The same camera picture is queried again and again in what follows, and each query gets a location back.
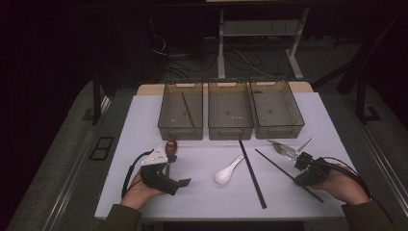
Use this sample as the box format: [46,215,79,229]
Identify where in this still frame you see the long black chopstick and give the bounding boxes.
[238,140,268,210]

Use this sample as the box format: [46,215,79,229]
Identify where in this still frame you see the smoky transparent plastic bin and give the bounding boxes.
[207,80,254,141]
[157,81,204,141]
[249,80,306,140]

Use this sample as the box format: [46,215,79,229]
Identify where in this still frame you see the white ceramic spoon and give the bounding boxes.
[214,154,245,185]

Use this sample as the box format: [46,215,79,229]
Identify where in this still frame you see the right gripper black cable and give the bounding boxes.
[321,156,395,225]

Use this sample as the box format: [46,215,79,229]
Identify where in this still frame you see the dark brown chopstick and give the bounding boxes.
[254,148,325,204]
[181,91,196,128]

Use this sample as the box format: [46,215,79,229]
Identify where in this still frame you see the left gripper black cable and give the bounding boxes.
[120,148,155,199]

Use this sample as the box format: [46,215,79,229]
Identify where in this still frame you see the aluminium rail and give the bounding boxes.
[347,95,408,210]
[41,95,112,231]

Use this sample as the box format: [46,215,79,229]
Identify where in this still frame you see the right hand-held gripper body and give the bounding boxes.
[293,137,332,187]

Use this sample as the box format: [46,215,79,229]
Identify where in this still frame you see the person's right hand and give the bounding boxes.
[312,163,370,206]

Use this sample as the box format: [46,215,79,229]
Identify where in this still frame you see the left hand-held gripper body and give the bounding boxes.
[140,145,180,196]

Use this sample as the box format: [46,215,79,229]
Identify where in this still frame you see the white metal desk frame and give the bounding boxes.
[217,8,311,81]

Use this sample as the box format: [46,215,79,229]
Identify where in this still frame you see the white table cover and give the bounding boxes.
[94,91,381,222]

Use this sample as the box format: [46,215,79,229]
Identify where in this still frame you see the white floor cable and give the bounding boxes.
[230,47,273,78]

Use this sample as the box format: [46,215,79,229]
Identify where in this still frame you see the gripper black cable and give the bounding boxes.
[321,156,395,225]
[120,148,155,199]

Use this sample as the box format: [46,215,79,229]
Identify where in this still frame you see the black metal stand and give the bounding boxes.
[355,76,383,125]

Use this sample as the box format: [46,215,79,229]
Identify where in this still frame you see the brown wooden spoon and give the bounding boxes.
[164,139,178,178]

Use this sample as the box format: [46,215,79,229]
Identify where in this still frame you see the black floor cables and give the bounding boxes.
[150,33,277,80]

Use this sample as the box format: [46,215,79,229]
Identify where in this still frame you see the black slanted beam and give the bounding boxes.
[311,13,406,94]

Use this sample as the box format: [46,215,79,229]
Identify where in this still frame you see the person's left hand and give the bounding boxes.
[120,171,166,211]

